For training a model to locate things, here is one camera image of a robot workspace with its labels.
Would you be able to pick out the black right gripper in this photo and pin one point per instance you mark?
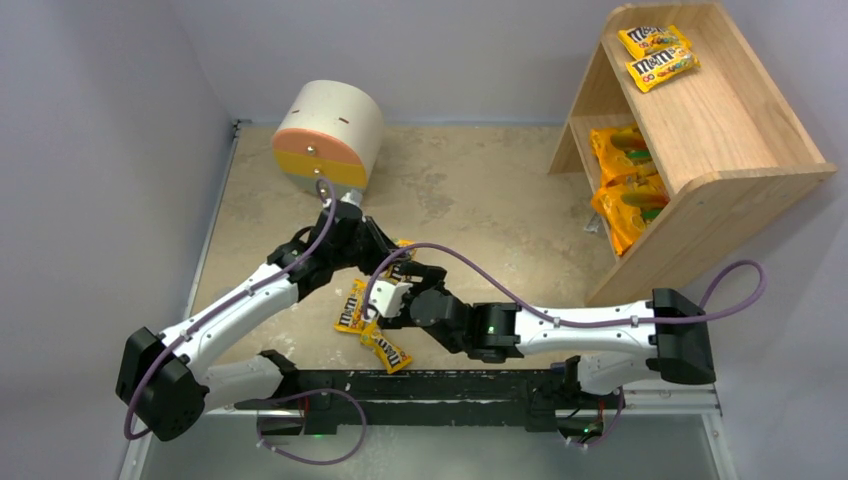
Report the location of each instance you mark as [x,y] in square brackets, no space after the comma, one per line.
[411,277]

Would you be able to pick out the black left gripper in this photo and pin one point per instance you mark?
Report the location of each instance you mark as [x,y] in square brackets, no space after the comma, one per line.
[370,240]

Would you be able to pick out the yellow candy pack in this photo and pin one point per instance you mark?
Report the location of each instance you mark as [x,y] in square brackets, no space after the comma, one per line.
[392,273]
[642,41]

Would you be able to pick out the yellow m&m pack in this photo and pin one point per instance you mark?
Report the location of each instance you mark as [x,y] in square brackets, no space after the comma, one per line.
[392,358]
[349,319]

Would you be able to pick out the yellow M&M pack front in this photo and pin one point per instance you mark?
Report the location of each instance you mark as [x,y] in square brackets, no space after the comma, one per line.
[392,358]

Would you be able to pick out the large orange candy bag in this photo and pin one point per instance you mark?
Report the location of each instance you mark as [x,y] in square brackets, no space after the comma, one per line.
[628,209]
[622,154]

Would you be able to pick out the yellow candy pack horizontal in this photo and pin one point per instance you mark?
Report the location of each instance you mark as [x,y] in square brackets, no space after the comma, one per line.
[660,67]

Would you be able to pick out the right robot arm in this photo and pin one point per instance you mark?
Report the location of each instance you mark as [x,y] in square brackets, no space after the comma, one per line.
[663,337]

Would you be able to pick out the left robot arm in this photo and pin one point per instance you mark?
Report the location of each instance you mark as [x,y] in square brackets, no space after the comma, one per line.
[169,379]

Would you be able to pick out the wooden shelf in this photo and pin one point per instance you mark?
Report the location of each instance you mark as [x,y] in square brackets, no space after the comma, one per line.
[731,151]

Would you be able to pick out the round pastel drawer cabinet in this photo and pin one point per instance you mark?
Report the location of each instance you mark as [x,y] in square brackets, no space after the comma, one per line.
[332,130]

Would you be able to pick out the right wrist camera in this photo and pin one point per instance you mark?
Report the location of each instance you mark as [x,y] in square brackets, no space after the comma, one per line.
[385,300]

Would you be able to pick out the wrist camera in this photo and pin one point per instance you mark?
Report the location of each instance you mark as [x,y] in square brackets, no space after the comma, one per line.
[385,300]
[344,199]

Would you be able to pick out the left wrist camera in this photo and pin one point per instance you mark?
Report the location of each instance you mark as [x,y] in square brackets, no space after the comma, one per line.
[344,199]

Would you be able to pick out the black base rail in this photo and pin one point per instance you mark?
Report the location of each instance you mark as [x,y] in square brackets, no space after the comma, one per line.
[546,400]

